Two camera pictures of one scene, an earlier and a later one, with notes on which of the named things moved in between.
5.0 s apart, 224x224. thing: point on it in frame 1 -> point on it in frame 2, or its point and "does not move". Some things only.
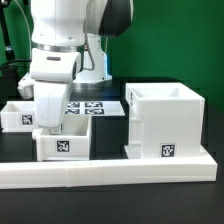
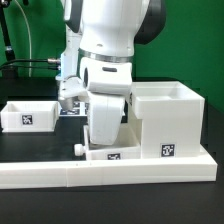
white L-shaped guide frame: x=69 y=173 does not move
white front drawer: x=72 y=143 -> x=127 y=147
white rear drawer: x=18 y=116 does not move
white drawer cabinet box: x=164 y=120 does not move
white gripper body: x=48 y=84 -> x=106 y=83
